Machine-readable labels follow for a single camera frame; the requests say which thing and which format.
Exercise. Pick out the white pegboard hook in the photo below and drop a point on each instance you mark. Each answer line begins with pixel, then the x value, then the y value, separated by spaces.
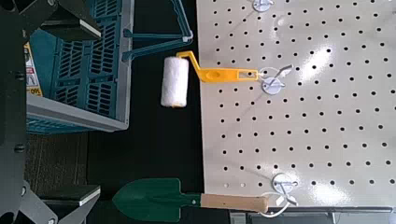
pixel 261 4
pixel 281 182
pixel 271 85

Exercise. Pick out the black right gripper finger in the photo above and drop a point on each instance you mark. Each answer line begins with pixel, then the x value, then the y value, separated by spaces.
pixel 68 194
pixel 71 28

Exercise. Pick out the beige perforated pegboard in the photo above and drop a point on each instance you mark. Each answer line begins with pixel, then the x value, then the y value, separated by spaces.
pixel 311 124

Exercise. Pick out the blue plastic crate grey rim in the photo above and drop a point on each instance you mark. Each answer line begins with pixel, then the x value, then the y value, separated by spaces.
pixel 77 62

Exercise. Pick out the printed tool package card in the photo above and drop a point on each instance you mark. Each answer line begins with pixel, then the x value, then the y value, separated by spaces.
pixel 31 74

